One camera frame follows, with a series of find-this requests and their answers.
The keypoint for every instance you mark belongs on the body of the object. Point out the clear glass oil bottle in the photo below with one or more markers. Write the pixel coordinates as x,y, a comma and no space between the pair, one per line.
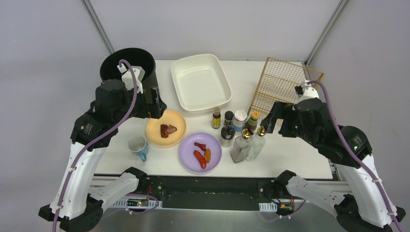
257,143

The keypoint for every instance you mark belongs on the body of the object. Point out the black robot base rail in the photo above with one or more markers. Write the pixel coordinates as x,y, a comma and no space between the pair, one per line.
214,193

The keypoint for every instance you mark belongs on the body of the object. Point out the purple plate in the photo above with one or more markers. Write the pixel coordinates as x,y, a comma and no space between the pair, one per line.
187,147

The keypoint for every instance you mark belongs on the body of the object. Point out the black cap spice jar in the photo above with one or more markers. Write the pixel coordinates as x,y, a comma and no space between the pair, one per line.
228,118

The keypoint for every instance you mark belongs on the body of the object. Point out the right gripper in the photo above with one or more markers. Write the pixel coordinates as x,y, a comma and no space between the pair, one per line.
281,116

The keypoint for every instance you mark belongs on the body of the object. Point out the yellow label sauce bottle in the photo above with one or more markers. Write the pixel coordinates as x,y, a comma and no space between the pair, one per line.
216,118

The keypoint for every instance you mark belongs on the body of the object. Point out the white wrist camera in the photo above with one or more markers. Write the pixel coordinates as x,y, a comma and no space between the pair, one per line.
126,77
305,91

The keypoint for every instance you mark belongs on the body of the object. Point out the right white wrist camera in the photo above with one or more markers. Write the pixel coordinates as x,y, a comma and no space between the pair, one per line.
305,91

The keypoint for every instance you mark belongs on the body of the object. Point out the black lid grinder jar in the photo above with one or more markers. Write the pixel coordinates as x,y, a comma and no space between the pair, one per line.
227,136

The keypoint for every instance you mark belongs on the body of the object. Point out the glass bottle with brown sauce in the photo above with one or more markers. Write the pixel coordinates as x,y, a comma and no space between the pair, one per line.
241,146

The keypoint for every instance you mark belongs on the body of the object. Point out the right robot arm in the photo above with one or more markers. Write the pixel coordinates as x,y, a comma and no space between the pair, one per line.
366,208

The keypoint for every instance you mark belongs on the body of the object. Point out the orange fried nugget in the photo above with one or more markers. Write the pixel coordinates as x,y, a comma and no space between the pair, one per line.
207,155

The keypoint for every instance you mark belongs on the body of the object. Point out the gold wire basket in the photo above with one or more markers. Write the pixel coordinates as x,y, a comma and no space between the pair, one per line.
277,82

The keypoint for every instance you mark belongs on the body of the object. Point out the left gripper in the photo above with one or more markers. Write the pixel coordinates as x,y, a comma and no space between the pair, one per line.
153,99

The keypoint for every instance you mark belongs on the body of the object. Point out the yellow cap sauce bottle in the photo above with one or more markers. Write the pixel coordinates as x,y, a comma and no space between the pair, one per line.
252,122

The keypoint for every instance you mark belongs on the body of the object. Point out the yellow plate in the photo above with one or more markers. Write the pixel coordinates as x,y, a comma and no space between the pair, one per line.
169,117

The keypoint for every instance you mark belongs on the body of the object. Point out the white rectangular tub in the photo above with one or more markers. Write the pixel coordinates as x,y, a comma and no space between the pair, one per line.
200,83

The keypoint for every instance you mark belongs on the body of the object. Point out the brown roasted meat piece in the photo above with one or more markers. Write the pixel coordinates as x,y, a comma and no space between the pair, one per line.
166,130

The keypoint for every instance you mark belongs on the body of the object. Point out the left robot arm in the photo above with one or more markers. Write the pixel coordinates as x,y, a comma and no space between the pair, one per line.
75,208

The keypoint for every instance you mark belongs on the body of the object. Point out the blue mug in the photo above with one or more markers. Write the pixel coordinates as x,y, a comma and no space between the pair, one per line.
138,145

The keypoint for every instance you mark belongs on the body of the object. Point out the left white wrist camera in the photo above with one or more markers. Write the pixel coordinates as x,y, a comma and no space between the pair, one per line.
126,77

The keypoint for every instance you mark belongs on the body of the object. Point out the small red meat piece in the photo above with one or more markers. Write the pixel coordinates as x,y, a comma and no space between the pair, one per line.
201,146

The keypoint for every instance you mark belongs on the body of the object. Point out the red sausage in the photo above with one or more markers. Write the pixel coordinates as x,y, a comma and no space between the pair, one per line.
200,158

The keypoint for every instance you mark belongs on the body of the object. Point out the silver lid salt shaker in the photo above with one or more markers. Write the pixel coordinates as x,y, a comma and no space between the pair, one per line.
239,120

